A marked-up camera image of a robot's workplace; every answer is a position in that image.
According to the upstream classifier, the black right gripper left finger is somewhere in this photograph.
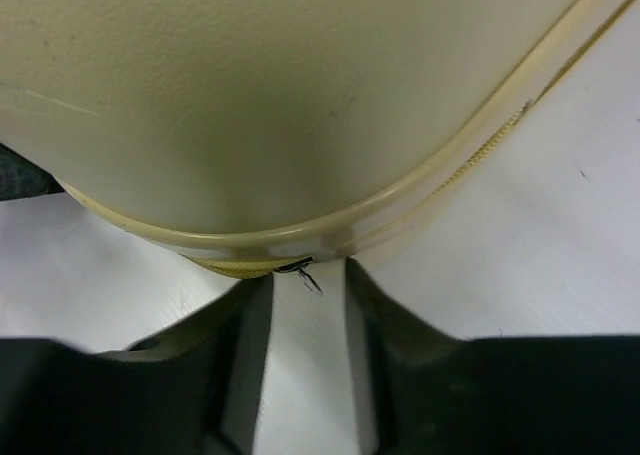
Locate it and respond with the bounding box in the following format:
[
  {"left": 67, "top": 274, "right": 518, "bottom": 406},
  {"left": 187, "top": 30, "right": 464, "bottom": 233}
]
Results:
[{"left": 1, "top": 276, "right": 274, "bottom": 454}]

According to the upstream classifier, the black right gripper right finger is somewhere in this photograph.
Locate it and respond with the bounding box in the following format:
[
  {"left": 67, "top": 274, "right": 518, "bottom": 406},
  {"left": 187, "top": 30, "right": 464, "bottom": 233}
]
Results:
[{"left": 344, "top": 259, "right": 639, "bottom": 454}]

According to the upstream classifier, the pale yellow hard-shell suitcase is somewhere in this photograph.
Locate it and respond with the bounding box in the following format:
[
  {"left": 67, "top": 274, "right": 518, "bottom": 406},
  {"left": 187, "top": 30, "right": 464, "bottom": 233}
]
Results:
[{"left": 1, "top": 0, "right": 636, "bottom": 278}]

